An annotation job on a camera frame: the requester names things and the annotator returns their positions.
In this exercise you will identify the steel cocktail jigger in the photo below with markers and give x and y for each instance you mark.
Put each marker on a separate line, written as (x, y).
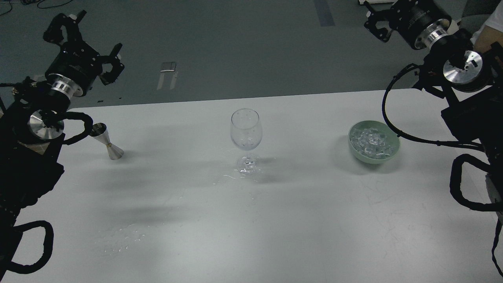
(100, 133)

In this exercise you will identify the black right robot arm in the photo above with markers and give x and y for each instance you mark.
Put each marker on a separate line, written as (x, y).
(469, 81)

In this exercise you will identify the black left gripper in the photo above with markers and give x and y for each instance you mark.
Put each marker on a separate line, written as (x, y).
(76, 60)

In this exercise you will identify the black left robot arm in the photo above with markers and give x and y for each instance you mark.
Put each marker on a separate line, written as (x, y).
(36, 126)

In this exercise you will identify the green bowl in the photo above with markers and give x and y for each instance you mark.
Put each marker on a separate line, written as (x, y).
(392, 138)

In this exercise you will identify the pile of clear ice cubes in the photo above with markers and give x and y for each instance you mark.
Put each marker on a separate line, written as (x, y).
(371, 142)

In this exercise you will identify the person in white shirt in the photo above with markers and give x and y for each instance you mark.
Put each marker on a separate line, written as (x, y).
(483, 19)

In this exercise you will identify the clear wine glass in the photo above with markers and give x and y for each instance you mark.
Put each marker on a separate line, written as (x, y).
(246, 133)

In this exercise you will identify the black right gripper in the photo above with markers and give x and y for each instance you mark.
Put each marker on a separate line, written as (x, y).
(414, 20)

